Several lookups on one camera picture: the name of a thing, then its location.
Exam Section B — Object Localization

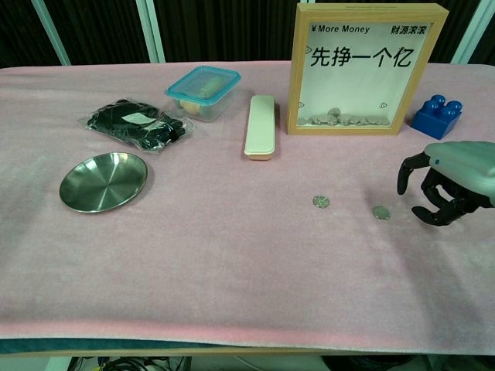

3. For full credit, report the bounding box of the wooden stamp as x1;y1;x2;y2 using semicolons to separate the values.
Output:
180;76;226;114

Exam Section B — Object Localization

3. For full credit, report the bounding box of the blue toy building brick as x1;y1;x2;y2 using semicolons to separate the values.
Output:
410;94;464;140

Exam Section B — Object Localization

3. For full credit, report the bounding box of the teal underlay cloth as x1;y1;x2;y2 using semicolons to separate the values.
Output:
0;337;248;355

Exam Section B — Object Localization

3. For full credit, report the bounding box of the black items plastic bag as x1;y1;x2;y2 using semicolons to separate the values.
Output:
78;98;196;155

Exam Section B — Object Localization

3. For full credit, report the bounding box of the white pink pencil case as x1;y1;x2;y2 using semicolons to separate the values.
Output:
243;94;279;162

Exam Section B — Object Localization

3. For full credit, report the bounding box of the wooden money box frame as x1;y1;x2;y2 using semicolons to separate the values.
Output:
285;2;450;136

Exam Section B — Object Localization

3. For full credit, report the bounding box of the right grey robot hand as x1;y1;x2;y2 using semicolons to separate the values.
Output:
397;141;495;227

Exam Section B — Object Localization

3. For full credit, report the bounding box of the black floor cable bundle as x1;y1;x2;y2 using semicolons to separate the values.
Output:
69;355;193;371

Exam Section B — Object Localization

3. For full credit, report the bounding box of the black pleated curtain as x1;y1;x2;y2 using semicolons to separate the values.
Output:
0;0;495;67

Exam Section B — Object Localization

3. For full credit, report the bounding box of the round steel plate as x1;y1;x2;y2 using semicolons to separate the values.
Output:
59;151;149;214

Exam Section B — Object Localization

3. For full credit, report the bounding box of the pink tablecloth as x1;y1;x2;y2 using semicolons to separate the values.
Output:
0;60;495;352

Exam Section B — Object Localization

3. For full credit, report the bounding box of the pile of silver coins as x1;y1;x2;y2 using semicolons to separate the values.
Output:
299;108;390;128

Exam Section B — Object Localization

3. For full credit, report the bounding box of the clear container teal lid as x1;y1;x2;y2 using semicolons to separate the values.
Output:
165;65;242;124

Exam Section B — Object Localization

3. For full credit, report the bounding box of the white frame post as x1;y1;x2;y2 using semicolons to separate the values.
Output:
458;0;495;65
30;0;73;66
135;0;166;63

